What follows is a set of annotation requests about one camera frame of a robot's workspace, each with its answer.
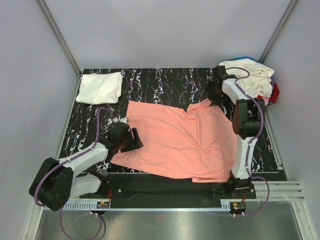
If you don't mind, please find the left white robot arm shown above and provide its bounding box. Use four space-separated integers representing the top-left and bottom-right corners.
29 122 144 212

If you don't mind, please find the slotted grey cable duct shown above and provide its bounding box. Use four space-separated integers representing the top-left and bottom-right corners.
62 200 231 212

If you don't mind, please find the aluminium frame post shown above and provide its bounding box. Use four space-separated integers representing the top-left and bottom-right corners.
36 0 82 76
259 0 299 64

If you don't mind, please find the right aluminium frame post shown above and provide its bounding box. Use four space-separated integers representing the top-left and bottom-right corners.
259 0 299 64

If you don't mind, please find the crumpled cream t shirt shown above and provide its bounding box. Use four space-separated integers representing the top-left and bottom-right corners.
219 59 275 98

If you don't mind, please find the left aluminium frame post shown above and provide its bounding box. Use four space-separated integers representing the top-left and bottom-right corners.
36 0 82 76

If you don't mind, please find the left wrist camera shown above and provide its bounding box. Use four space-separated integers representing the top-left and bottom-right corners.
110 117 131 138

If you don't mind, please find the pink garment in pile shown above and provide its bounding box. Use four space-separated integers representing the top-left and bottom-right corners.
263 97 269 106

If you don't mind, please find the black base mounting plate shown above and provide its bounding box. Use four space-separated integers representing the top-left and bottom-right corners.
81 173 257 209

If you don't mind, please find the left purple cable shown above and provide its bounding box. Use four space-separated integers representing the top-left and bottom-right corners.
33 107 121 240

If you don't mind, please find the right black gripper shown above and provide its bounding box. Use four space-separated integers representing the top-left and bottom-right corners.
199 80 224 107

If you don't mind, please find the blue garment in pile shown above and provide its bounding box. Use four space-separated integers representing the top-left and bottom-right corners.
233 56 259 62

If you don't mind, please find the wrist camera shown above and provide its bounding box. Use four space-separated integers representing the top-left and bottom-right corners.
110 117 131 138
214 65 236 81

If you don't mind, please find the folded white t shirt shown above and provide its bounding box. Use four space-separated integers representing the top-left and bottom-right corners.
75 72 123 105

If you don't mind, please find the salmon pink t shirt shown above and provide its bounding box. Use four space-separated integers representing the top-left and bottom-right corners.
111 99 237 183

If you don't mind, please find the right aluminium rail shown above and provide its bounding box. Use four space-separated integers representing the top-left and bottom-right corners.
252 112 318 240

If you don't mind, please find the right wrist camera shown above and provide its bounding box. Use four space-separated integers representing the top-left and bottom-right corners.
214 65 236 81

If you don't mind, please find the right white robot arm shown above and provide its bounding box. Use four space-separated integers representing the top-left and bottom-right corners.
204 75 265 199

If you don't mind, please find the red garment in pile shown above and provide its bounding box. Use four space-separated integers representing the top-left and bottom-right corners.
268 82 280 105

